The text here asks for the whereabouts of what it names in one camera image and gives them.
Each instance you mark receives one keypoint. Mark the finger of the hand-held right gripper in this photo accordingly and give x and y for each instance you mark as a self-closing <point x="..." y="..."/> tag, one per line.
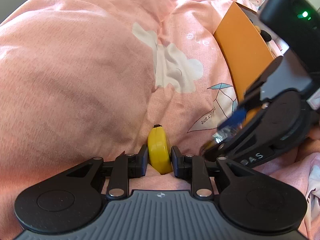
<point x="225" y="147"/>
<point x="236" y="116"/>

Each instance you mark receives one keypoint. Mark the orange cardboard box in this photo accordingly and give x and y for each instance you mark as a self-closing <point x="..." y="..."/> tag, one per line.
<point x="240" y="42"/>

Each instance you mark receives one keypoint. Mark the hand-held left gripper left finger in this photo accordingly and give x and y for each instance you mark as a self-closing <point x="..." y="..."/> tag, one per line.
<point x="143" y="161"/>

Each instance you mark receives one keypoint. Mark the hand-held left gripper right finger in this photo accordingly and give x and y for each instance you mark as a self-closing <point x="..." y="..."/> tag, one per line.
<point x="176" y="162"/>

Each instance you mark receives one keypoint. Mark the yellow banana toy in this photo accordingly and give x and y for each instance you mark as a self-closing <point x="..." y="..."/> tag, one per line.
<point x="158" y="150"/>

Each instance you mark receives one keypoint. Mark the pink printed blanket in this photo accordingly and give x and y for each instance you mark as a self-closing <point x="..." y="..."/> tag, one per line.
<point x="75" y="67"/>

